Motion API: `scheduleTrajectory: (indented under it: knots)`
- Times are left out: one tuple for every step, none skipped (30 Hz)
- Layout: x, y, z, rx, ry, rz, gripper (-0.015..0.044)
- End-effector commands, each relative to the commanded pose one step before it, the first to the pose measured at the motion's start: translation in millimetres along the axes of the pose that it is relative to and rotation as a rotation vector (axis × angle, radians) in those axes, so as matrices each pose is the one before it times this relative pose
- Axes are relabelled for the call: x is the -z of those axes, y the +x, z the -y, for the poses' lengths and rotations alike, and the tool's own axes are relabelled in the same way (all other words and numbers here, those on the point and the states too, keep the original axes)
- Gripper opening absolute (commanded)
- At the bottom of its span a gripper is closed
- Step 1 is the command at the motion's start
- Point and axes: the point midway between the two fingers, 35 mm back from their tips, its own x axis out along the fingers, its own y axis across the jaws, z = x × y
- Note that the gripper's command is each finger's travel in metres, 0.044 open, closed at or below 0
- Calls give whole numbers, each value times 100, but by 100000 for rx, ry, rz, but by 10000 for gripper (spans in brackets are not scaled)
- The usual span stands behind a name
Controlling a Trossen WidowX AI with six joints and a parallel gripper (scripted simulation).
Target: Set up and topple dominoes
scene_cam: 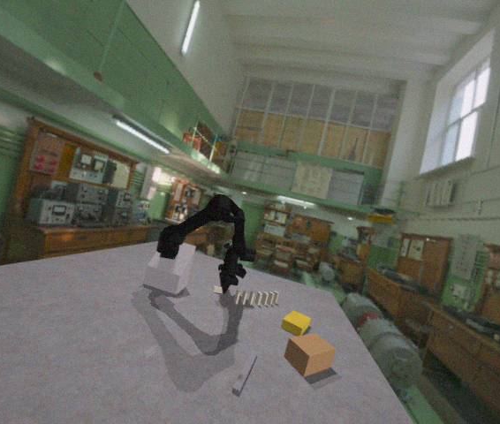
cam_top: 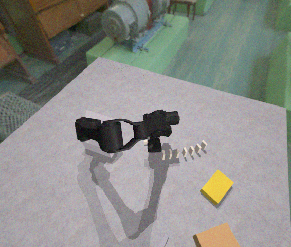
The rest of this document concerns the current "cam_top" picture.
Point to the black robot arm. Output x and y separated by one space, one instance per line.
109 133

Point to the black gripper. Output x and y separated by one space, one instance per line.
154 144

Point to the yellow rectangular block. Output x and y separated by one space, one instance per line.
216 187

